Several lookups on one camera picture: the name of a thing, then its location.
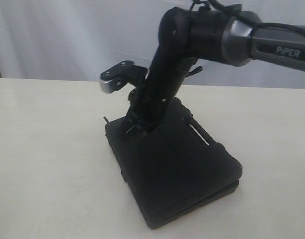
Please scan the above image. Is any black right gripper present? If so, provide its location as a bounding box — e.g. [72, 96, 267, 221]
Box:
[124, 48, 197, 136]

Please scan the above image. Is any black plastic tool case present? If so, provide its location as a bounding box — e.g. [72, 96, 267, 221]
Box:
[105, 99, 242, 222]

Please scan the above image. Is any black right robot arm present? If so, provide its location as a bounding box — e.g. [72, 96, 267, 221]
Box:
[122, 4, 305, 135]

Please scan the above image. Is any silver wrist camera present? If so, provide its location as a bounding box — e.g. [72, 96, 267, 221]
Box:
[99, 60, 148, 94]

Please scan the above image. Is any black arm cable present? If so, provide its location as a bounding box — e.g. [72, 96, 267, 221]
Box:
[189, 0, 305, 43]

